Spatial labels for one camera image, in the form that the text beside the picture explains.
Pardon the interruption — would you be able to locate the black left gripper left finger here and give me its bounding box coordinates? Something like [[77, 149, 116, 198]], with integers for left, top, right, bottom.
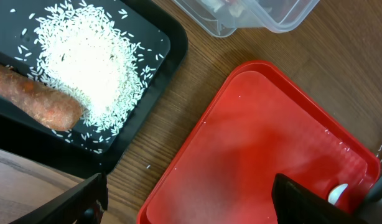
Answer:
[[11, 173, 108, 224]]

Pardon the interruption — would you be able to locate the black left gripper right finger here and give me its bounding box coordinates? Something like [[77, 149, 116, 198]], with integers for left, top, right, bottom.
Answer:
[[271, 174, 362, 224]]

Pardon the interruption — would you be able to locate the grey dishwasher rack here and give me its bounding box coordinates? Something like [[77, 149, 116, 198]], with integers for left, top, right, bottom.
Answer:
[[355, 176, 382, 224]]

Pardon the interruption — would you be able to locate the black waste tray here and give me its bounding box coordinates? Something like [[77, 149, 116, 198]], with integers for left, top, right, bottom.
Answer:
[[0, 1, 188, 179]]

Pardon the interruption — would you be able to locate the white plastic spoon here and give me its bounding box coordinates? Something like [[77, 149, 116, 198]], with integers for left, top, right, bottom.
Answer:
[[327, 184, 348, 205]]

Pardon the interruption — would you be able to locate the red plastic tray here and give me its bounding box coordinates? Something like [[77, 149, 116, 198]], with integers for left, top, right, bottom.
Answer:
[[137, 60, 381, 224]]

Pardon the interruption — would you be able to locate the orange carrot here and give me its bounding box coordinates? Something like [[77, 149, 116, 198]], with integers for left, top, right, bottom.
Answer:
[[0, 65, 83, 131]]

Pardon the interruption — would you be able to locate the white rice pile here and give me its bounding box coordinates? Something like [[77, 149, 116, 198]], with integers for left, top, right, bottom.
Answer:
[[28, 1, 143, 134]]

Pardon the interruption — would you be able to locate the clear plastic bin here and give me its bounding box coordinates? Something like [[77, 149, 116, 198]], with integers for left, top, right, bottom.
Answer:
[[174, 0, 319, 38]]

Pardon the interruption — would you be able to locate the crumpled white tissue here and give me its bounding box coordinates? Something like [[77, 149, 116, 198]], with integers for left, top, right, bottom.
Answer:
[[202, 0, 245, 17]]

